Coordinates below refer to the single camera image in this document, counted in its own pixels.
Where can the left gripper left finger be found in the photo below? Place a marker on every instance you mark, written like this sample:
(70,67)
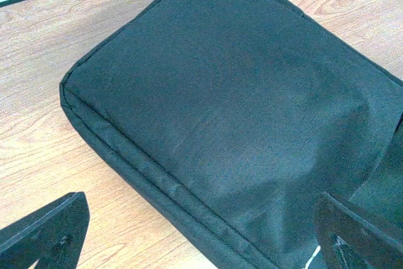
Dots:
(50,237)

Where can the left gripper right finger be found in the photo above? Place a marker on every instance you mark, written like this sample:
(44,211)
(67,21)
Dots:
(352,237)

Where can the black student bag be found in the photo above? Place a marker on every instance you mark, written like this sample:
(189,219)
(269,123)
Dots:
(231,117)

